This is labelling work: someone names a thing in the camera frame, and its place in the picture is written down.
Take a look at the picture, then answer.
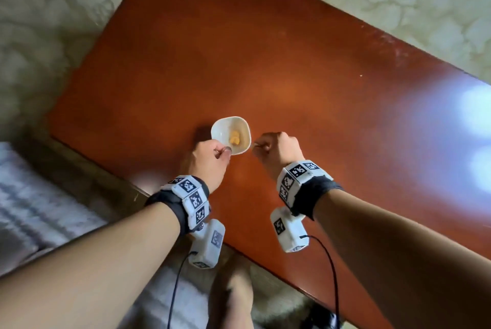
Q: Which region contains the person's right hand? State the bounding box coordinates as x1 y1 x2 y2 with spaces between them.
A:
252 132 306 181

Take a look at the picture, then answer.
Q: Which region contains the person's left hand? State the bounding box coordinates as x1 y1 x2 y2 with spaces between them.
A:
183 140 233 193

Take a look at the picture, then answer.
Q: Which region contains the person's right forearm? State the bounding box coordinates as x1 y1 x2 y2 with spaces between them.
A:
313 189 491 329

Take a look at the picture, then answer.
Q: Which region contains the person's left forearm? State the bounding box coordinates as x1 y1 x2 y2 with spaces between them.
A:
0 202 182 329

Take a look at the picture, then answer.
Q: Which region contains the white ceramic bowl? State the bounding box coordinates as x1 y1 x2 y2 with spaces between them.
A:
210 116 252 156

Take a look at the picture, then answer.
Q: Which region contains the right wristband with marker tags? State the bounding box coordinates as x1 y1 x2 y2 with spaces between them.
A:
276 161 343 221

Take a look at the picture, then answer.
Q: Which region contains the wristband with marker tags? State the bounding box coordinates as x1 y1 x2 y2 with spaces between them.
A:
276 161 343 221
144 175 211 237

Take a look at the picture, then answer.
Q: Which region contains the left wristband with marker tags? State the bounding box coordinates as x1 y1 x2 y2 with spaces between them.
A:
144 175 211 237

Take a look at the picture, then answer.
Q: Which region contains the person's leg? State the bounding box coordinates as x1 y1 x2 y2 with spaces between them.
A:
206 254 255 329

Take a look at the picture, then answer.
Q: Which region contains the black shoe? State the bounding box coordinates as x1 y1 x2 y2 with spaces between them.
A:
302 302 342 329

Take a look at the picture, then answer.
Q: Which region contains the grey white striped blanket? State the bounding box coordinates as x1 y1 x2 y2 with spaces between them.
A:
0 142 209 329

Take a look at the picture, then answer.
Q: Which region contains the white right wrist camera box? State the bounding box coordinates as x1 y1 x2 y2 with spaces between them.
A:
270 206 310 254

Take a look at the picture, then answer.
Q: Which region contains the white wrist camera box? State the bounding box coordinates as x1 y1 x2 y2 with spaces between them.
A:
188 218 226 270
270 206 310 254

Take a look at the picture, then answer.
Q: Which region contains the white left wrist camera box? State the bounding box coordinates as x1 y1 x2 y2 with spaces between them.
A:
188 218 226 270

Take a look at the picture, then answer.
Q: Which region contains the black left camera cable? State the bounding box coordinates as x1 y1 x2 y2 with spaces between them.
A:
167 251 198 329

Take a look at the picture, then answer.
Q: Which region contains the black camera cable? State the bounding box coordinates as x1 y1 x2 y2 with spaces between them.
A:
167 251 198 329
299 235 341 329

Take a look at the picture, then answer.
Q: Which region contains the black right camera cable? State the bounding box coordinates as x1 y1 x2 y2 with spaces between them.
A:
299 235 341 329

